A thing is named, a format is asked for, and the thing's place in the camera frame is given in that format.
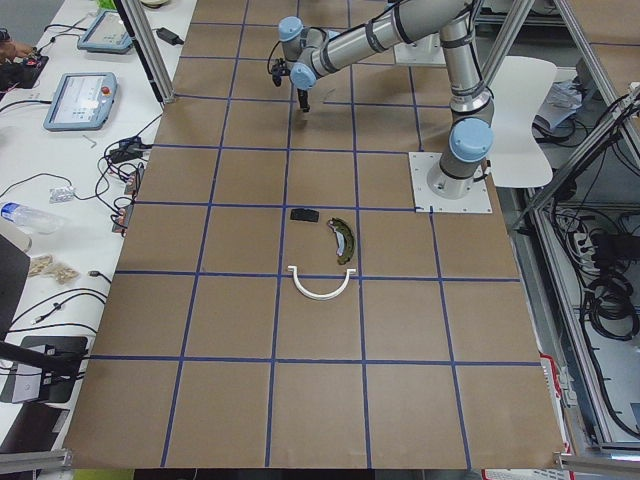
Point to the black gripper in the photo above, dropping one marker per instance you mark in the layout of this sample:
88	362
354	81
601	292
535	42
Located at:
301	93

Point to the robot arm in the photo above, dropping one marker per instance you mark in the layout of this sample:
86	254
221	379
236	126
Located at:
310	53

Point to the black power adapter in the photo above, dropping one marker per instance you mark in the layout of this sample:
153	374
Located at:
169	36

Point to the black brake pad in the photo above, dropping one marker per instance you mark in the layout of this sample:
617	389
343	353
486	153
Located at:
304	215

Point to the upper teach pendant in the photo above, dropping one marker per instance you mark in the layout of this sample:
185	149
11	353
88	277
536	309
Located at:
107	34

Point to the teach pendant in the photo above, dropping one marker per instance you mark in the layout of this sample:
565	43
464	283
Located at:
81	102
107	34

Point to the green brake shoe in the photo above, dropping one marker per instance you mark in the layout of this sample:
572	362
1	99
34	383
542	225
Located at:
345	240

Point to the lower teach pendant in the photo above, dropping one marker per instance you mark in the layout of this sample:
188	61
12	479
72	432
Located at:
81	102

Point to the white curved plastic part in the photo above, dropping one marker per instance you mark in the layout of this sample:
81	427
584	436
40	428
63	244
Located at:
321	290

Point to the white plastic chair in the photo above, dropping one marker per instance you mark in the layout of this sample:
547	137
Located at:
520	88

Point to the blister pill pack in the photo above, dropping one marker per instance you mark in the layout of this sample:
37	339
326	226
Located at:
62	194

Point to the clear plastic water bottle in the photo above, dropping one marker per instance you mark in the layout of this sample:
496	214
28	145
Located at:
34	219

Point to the bag of wooden pieces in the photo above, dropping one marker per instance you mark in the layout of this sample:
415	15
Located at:
48	266

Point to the black device stand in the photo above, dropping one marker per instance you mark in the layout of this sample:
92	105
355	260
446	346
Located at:
42	368

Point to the aluminium frame post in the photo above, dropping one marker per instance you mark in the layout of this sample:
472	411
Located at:
138	28

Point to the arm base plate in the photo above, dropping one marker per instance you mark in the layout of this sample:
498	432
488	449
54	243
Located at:
435	192

